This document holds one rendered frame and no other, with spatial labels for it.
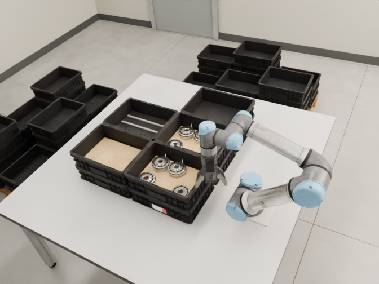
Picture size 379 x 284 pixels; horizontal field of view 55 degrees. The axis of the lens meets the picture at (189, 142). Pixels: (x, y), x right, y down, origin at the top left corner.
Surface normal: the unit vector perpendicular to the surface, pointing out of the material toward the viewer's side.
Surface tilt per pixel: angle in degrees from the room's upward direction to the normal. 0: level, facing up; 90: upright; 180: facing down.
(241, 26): 90
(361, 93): 0
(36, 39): 90
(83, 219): 0
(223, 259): 0
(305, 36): 90
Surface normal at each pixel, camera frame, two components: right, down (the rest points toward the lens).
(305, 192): -0.41, 0.56
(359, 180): -0.08, -0.74
